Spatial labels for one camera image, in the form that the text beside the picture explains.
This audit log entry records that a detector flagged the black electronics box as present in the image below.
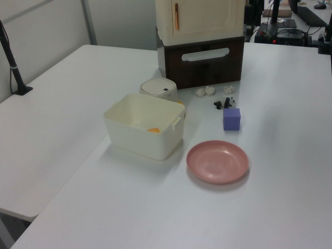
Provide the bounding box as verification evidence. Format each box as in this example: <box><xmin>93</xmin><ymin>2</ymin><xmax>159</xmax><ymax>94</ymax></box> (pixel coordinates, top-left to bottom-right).
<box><xmin>255</xmin><ymin>27</ymin><xmax>313</xmax><ymax>47</ymax></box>

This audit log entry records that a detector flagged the pink plate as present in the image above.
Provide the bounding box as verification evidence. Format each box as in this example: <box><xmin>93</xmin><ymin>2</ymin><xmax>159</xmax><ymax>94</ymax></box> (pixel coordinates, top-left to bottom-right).
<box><xmin>186</xmin><ymin>140</ymin><xmax>250</xmax><ymax>185</ymax></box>

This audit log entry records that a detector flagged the dark brown drawer box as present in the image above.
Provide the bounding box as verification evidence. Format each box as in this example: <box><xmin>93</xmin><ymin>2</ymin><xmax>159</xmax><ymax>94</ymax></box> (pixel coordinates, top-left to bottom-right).
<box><xmin>155</xmin><ymin>25</ymin><xmax>245</xmax><ymax>90</ymax></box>

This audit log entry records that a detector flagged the black monitor stand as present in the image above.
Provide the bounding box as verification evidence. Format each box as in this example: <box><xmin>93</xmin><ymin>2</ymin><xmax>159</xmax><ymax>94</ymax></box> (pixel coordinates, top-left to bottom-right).
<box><xmin>260</xmin><ymin>0</ymin><xmax>297</xmax><ymax>29</ymax></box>

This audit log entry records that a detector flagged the cream plastic storage bin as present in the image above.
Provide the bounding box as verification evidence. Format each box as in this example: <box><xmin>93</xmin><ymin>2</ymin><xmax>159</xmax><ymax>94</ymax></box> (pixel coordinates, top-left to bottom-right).
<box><xmin>103</xmin><ymin>92</ymin><xmax>187</xmax><ymax>161</ymax></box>

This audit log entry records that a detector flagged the black clamp mount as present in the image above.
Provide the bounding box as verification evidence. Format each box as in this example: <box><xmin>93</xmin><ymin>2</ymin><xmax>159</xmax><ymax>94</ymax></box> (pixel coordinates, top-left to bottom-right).
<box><xmin>312</xmin><ymin>19</ymin><xmax>332</xmax><ymax>55</ymax></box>

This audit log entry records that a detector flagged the black keyboard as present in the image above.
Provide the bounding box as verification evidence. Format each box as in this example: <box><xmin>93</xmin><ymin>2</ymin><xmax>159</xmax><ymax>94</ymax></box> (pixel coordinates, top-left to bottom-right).
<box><xmin>293</xmin><ymin>5</ymin><xmax>328</xmax><ymax>27</ymax></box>

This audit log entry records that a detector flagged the white round trash can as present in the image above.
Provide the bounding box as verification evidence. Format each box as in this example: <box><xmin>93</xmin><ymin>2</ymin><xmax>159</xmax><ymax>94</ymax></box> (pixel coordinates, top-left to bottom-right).
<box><xmin>139</xmin><ymin>78</ymin><xmax>179</xmax><ymax>102</ymax></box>

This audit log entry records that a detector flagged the purple cube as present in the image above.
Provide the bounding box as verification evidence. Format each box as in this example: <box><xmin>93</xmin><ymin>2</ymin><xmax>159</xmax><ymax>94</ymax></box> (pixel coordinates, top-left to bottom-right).
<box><xmin>223</xmin><ymin>108</ymin><xmax>242</xmax><ymax>131</ymax></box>

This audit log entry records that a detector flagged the panda figurine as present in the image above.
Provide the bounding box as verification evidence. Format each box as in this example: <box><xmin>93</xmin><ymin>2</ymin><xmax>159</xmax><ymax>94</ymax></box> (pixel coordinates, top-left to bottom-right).
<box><xmin>213</xmin><ymin>96</ymin><xmax>236</xmax><ymax>109</ymax></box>

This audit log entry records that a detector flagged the black camera stand pole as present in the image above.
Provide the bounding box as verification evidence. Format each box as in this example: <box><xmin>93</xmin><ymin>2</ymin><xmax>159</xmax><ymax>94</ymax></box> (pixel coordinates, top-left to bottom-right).
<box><xmin>0</xmin><ymin>19</ymin><xmax>34</xmax><ymax>96</ymax></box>

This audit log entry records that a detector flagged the cream cabinet with door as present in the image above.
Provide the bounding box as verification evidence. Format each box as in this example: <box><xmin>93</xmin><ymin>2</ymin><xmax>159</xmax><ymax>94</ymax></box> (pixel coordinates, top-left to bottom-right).
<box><xmin>155</xmin><ymin>0</ymin><xmax>245</xmax><ymax>47</ymax></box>

